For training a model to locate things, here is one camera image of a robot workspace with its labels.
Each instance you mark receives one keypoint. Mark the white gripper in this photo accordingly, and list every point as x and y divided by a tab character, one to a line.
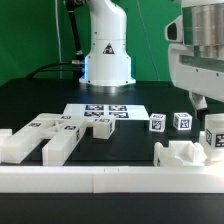
200	76

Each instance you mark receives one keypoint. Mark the white chair seat part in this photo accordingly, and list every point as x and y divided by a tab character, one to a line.
185	154

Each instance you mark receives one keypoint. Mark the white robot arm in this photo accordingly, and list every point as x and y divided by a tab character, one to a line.
195	53

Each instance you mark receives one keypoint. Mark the white chair back part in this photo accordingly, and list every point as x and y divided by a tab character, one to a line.
63	133

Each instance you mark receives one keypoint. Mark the white tagged cube right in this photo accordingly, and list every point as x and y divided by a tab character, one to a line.
182	121

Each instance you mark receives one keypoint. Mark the white tagged cube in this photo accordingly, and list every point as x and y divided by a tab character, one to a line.
157	122
182	121

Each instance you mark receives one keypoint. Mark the white right fence bar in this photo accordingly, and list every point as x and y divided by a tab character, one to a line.
202	138

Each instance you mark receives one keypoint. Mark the white fence bar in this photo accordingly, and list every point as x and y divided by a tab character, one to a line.
202	138
33	179

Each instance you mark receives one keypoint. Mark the white tagged cube left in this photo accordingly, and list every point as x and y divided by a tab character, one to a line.
157	122

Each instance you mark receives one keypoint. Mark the white fiducial marker sheet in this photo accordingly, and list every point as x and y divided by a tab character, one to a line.
121	112

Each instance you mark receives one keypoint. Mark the white front fence bar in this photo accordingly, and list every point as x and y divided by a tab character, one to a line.
33	179

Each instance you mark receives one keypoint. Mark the white left fence block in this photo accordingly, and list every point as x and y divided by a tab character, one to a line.
4	135

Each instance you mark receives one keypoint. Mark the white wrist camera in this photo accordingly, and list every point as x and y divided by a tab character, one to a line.
174	30

